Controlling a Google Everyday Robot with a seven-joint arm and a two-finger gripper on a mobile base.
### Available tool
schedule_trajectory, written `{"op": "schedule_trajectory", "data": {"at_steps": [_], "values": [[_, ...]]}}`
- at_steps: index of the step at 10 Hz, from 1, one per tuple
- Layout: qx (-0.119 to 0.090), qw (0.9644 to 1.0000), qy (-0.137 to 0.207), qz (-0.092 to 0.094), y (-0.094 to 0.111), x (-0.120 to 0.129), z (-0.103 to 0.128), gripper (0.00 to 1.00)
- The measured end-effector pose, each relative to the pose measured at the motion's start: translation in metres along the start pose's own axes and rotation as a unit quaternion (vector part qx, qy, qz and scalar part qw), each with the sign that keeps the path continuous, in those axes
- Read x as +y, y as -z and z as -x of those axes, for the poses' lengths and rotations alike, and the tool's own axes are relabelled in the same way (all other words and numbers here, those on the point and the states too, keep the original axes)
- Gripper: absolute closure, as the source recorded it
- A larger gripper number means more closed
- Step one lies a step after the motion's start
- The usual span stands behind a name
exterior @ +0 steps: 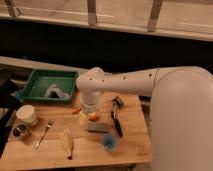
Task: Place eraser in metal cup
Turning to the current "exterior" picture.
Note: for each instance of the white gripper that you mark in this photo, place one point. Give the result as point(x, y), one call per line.
point(89, 105)

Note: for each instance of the grey rectangular eraser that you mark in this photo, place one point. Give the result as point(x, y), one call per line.
point(97, 127)

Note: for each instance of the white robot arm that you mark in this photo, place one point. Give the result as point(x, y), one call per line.
point(181, 111)

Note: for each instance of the blue plastic cup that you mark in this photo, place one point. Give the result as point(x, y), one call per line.
point(109, 142)

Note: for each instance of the white paper cup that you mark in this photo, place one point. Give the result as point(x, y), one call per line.
point(27, 114)

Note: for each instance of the small metal cup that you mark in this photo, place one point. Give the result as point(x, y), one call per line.
point(21, 132)

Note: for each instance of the orange carrot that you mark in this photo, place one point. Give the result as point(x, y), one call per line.
point(76, 110)

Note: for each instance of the yellow banana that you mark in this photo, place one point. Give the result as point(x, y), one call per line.
point(67, 143)

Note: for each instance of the silver fork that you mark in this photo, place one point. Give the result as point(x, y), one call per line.
point(47, 127)

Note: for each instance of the grey white cloth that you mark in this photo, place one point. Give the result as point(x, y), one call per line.
point(55, 92)

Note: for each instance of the green plastic tray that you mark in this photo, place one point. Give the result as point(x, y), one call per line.
point(40, 81)

